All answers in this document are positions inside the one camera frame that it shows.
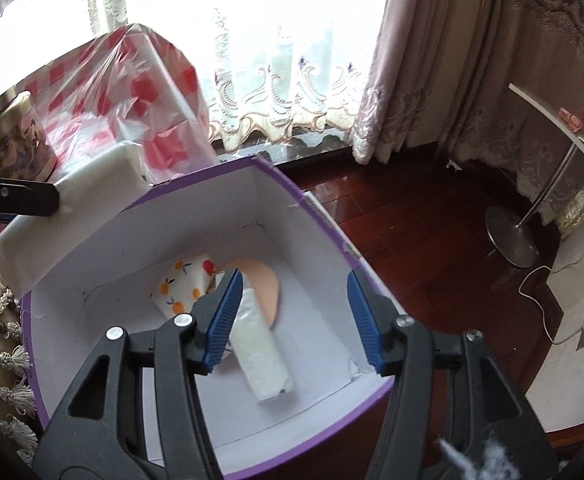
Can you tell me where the white box with purple rim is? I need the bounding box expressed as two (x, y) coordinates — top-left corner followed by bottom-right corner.
(19, 155), (407, 480)

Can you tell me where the white lace curtain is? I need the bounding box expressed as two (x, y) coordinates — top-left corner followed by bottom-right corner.
(84, 0), (390, 156)

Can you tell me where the white side table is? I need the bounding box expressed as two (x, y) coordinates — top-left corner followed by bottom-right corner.
(484, 82), (584, 268)

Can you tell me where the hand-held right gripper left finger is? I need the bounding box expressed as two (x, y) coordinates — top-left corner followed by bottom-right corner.
(32, 269), (245, 480)

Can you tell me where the clear jar with gold lid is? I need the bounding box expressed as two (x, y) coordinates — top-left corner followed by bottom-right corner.
(0, 91), (57, 183)

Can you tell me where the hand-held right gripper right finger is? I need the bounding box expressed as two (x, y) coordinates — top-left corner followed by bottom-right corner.
(346, 271), (559, 480)

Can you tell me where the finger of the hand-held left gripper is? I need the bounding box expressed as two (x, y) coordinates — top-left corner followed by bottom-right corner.
(0, 170), (61, 226)

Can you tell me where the pink embroidered curtain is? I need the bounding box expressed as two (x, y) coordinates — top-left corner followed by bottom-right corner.
(349, 0), (584, 231)

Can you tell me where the small pink item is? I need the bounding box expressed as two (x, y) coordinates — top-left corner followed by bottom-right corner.
(559, 107), (584, 131)

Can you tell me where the white packet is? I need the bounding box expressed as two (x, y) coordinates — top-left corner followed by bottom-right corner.
(222, 285), (295, 403)

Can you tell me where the beige round pad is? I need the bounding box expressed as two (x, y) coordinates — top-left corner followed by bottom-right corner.
(214, 258), (281, 328)

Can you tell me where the white cable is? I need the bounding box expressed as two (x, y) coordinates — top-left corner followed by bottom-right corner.
(518, 255), (584, 346)

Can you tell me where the orange print cloth roll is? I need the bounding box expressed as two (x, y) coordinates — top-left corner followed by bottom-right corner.
(151, 254), (217, 318)

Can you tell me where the white foam block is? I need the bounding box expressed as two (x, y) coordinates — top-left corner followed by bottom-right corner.
(0, 142), (155, 298)

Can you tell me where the red checkered plastic tablecloth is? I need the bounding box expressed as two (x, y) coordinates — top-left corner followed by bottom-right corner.
(0, 22), (220, 196)

